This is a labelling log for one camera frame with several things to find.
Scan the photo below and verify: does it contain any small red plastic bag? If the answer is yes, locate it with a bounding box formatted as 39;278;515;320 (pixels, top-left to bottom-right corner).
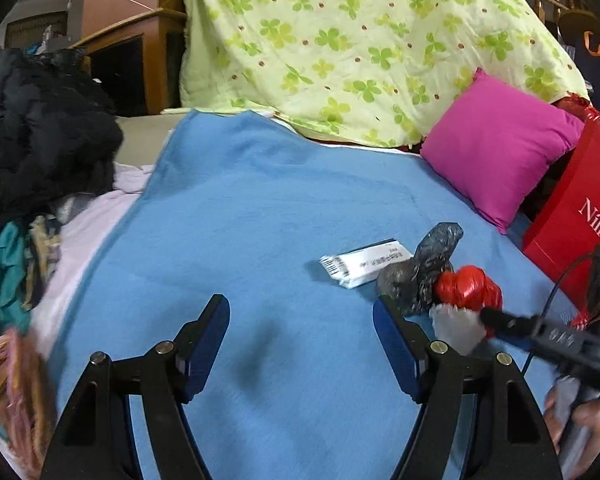
432;266;503;341

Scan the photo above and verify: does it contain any red paper bag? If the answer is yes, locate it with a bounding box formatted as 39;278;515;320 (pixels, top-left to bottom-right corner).
521;119;600;306

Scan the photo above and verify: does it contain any person's right hand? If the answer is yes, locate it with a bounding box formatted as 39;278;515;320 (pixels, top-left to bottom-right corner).
544;384;600;476

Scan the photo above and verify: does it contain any pink orange knit cloth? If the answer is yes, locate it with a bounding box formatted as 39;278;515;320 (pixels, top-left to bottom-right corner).
0;327;58;476

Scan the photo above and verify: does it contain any wooden cabinet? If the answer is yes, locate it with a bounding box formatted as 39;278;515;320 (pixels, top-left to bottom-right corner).
69;0;191;117

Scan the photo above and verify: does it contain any green clover print quilt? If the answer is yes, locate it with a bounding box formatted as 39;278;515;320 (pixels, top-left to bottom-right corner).
179;0;591;148

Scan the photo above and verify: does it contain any large shiny red plastic bag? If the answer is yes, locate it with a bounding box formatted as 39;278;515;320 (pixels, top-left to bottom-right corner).
552;92;600;133

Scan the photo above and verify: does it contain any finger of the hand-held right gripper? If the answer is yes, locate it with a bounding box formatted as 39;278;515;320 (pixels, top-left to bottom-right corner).
479;306;537;343

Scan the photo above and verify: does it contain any teal cloth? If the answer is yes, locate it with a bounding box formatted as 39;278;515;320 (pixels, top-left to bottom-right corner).
0;220;36;346

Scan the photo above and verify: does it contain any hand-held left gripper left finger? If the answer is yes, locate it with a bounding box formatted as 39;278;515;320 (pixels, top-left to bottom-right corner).
40;294;231;480

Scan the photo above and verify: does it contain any black clothing pile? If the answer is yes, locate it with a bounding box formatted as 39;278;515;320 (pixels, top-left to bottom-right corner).
0;47;126;256

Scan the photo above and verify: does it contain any beige mattress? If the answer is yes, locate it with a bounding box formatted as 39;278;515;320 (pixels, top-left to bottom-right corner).
112;112;191;168

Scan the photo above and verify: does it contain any magenta pillow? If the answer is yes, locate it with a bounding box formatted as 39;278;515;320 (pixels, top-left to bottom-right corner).
420;67;587;235

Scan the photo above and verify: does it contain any yellow patterned cloth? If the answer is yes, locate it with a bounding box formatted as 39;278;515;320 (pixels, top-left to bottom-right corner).
22;214;63;311

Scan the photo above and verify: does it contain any white barcode packet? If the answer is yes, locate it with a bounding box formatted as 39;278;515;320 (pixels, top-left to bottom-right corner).
319;238;415;289

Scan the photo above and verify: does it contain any navy bag with orange handle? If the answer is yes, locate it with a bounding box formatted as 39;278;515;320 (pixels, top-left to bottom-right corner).
555;10;600;126

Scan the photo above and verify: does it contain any pale pink sheet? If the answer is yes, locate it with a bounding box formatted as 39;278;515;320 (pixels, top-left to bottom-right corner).
30;162;156;361

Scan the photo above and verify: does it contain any light blue blanket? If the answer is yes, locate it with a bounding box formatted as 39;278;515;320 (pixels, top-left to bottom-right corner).
47;109;581;480

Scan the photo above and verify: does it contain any black cable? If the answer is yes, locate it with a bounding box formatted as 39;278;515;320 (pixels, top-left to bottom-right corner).
527;252;600;376

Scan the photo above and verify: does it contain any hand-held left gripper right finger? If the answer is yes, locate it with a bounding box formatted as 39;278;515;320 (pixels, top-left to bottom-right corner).
372;296;563;480

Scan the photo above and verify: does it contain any white plastic bag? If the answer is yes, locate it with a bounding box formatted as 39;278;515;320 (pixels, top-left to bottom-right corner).
428;304;486;356

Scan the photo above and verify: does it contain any grey plastic bag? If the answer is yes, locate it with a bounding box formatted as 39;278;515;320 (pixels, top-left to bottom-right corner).
376;221;465;317

